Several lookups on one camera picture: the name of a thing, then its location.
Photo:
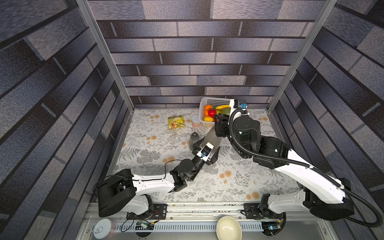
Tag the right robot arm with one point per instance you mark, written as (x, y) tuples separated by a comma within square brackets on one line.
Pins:
[(323, 196)]

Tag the yellow lemon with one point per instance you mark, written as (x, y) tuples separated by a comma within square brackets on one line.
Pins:
[(208, 119)]

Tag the green round fruit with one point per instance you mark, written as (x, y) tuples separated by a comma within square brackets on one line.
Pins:
[(226, 112)]

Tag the grey translucent spray bottle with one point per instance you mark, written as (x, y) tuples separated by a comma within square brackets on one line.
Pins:
[(212, 139), (194, 141)]

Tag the yellow snack bag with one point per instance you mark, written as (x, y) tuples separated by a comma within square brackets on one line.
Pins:
[(176, 122)]

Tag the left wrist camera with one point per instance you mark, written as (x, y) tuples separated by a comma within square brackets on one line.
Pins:
[(205, 152)]

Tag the aluminium frame post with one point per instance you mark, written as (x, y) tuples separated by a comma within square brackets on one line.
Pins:
[(318, 24), (100, 41)]

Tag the white plastic basket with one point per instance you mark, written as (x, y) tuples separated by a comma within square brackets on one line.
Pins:
[(214, 102)]

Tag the right aluminium frame post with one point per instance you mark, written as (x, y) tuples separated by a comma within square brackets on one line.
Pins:
[(318, 24)]

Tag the cream ceramic bowl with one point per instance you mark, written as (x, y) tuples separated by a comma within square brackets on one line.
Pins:
[(228, 229)]

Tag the yellow banana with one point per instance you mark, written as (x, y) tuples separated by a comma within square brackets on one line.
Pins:
[(223, 107)]

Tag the red apple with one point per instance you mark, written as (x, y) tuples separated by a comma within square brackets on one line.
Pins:
[(212, 112)]

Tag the left aluminium frame post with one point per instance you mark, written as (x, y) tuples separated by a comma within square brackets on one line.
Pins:
[(100, 41)]

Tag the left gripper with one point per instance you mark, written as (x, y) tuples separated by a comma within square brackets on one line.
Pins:
[(196, 145)]

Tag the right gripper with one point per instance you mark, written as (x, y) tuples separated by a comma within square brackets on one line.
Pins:
[(221, 125)]

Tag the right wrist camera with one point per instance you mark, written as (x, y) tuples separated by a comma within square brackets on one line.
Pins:
[(238, 104)]

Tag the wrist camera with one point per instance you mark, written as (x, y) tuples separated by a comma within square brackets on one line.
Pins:
[(205, 152), (238, 104)]

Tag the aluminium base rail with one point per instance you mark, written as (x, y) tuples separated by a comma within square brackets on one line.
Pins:
[(203, 217)]

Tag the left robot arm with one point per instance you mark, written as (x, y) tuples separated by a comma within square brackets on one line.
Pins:
[(129, 192)]

